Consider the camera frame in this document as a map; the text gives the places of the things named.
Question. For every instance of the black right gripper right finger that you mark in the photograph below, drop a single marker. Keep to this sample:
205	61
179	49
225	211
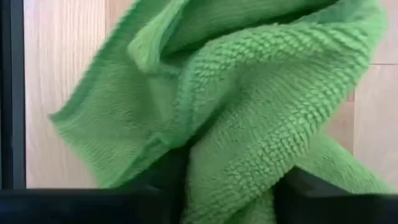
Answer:
326	208

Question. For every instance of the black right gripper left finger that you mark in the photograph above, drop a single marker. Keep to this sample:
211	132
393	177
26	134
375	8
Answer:
149	202

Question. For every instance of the green microfiber towel white tag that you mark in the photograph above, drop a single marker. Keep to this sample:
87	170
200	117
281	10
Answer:
248	109

